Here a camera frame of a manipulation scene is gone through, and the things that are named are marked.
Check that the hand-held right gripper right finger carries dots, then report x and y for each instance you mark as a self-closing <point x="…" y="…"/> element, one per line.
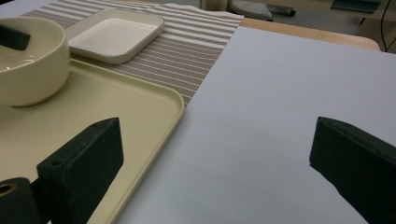
<point x="358" y="169"/>

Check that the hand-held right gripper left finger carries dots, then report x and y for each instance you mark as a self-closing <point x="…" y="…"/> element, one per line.
<point x="81" y="169"/>

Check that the cream bowl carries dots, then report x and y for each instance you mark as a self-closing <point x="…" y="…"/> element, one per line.
<point x="37" y="77"/>

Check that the beige plastic tray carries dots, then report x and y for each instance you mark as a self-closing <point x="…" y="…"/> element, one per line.
<point x="109" y="112"/>

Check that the white square plate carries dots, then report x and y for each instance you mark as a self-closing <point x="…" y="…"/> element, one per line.
<point x="115" y="37"/>

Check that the wooden table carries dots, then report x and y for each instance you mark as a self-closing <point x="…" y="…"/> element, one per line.
<point x="311" y="32"/>

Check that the striped placemat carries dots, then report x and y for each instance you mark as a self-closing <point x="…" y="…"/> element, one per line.
<point x="186" y="53"/>

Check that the wooden desk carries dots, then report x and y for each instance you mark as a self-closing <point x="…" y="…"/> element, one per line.
<point x="311" y="7"/>

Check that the grey foot pedal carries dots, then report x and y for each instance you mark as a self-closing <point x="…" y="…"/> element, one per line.
<point x="252" y="9"/>

